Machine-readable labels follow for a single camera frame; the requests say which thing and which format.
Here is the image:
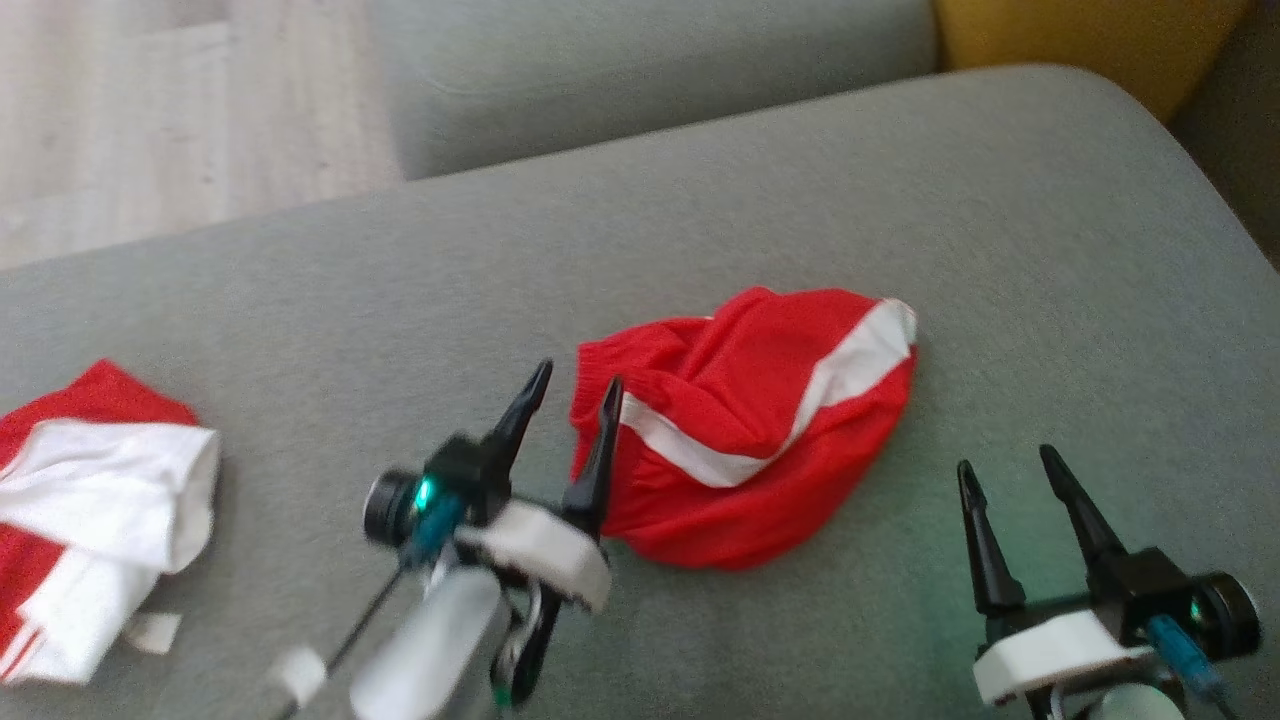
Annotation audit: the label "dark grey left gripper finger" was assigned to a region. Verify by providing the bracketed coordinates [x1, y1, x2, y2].
[478, 360, 554, 493]
[562, 377, 625, 543]

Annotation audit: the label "red shorts with white stripe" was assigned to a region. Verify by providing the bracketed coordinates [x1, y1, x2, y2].
[570, 287, 919, 571]

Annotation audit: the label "blue cable connector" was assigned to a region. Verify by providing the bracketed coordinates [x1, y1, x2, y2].
[1145, 615, 1229, 703]
[405, 495, 466, 573]

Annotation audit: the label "white cable clip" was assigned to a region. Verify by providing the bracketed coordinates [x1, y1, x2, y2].
[270, 648, 329, 707]

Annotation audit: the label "thin black cable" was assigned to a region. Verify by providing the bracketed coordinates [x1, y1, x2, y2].
[272, 565, 411, 720]

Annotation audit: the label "red and white jersey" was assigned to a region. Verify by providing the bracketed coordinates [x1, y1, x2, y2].
[0, 360, 221, 687]

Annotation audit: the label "large yellow sofa backrest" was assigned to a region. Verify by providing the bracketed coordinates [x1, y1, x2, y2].
[935, 0, 1253, 123]

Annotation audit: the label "large grey sofa seat cushion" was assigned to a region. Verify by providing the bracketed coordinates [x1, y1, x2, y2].
[0, 65, 1280, 720]

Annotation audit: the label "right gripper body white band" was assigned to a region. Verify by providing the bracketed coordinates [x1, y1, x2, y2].
[975, 550, 1159, 707]

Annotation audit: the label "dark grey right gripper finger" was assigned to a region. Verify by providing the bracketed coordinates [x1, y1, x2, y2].
[1039, 446, 1131, 593]
[957, 461, 1027, 615]

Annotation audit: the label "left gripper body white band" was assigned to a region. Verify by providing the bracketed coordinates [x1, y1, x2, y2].
[448, 437, 613, 613]

